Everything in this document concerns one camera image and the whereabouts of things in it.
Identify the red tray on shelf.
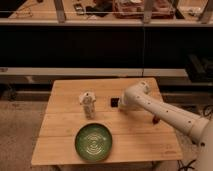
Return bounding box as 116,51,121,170
113,0,175,19

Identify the green round plate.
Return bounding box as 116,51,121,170
75,123,113,163

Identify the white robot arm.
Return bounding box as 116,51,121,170
118,81,213,171

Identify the small dark red object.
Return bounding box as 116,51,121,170
152,116,160,124

